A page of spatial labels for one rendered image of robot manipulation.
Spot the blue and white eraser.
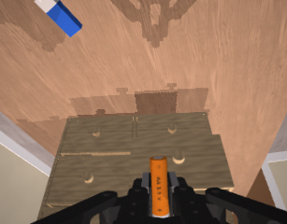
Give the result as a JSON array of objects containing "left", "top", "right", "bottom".
[{"left": 34, "top": 0, "right": 82, "bottom": 37}]

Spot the small wooden chest of drawers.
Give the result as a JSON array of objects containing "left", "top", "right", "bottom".
[{"left": 37, "top": 112, "right": 235, "bottom": 224}]

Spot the orange aa battery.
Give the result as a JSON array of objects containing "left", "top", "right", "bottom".
[{"left": 150, "top": 156, "right": 169, "bottom": 218}]

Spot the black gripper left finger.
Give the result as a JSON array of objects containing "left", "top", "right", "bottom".
[{"left": 31, "top": 173, "right": 152, "bottom": 224}]

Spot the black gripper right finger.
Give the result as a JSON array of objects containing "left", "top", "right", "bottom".
[{"left": 167, "top": 172, "right": 287, "bottom": 224}]

